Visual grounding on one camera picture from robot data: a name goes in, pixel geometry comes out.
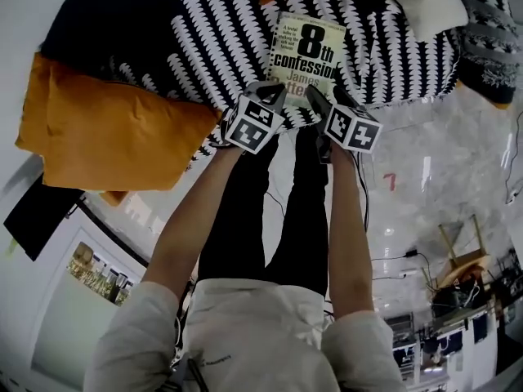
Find grey patterned pillow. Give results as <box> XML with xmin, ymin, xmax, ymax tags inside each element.
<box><xmin>447</xmin><ymin>0</ymin><xmax>523</xmax><ymax>106</ymax></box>

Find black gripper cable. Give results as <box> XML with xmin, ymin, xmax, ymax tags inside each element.
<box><xmin>354</xmin><ymin>152</ymin><xmax>371</xmax><ymax>236</ymax></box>

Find person's white shirt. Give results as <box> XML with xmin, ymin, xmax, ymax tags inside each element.
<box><xmin>83</xmin><ymin>278</ymin><xmax>406</xmax><ymax>392</ymax></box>

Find wooden chair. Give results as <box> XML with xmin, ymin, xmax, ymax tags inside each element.
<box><xmin>420</xmin><ymin>213</ymin><xmax>491</xmax><ymax>297</ymax></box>

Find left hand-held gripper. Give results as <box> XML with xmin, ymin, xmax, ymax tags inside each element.
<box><xmin>220</xmin><ymin>81</ymin><xmax>288</xmax><ymax>155</ymax></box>

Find black equipment bundle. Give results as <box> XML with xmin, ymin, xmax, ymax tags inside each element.
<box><xmin>431</xmin><ymin>275</ymin><xmax>491</xmax><ymax>322</ymax></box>

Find pale green paperback book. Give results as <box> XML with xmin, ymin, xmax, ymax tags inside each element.
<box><xmin>267</xmin><ymin>10</ymin><xmax>348</xmax><ymax>109</ymax></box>

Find person's left forearm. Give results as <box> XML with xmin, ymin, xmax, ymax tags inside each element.
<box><xmin>142</xmin><ymin>145</ymin><xmax>247</xmax><ymax>298</ymax></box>

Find black floor cable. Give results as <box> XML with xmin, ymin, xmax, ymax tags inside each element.
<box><xmin>504</xmin><ymin>110</ymin><xmax>523</xmax><ymax>203</ymax></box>

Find white pillow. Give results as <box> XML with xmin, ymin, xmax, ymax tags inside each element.
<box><xmin>374</xmin><ymin>0</ymin><xmax>470</xmax><ymax>43</ymax></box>

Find cluttered metal rack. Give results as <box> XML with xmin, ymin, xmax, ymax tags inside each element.
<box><xmin>383</xmin><ymin>300</ymin><xmax>516</xmax><ymax>383</ymax></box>

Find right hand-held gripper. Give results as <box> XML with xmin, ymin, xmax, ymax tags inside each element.
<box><xmin>305</xmin><ymin>85</ymin><xmax>384</xmax><ymax>166</ymax></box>

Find person's right forearm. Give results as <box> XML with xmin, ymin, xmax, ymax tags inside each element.
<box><xmin>328</xmin><ymin>147</ymin><xmax>375</xmax><ymax>314</ymax></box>

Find black flat monitor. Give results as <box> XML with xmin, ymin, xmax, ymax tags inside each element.
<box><xmin>2</xmin><ymin>172</ymin><xmax>86</xmax><ymax>261</ymax></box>

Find black body cable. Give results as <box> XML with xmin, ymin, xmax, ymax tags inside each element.
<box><xmin>186</xmin><ymin>355</ymin><xmax>213</xmax><ymax>392</ymax></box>

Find large orange cushion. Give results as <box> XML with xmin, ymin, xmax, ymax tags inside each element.
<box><xmin>40</xmin><ymin>60</ymin><xmax>224</xmax><ymax>192</ymax></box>
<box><xmin>14</xmin><ymin>51</ymin><xmax>56</xmax><ymax>151</ymax></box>

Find colourful picture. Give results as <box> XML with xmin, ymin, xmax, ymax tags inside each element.
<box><xmin>66</xmin><ymin>241</ymin><xmax>136</xmax><ymax>306</ymax></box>

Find black adapter cable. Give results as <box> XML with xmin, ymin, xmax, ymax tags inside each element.
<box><xmin>369</xmin><ymin>251</ymin><xmax>435</xmax><ymax>281</ymax></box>

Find person's black trousers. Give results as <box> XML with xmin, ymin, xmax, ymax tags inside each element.
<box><xmin>197</xmin><ymin>123</ymin><xmax>331</xmax><ymax>302</ymax></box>

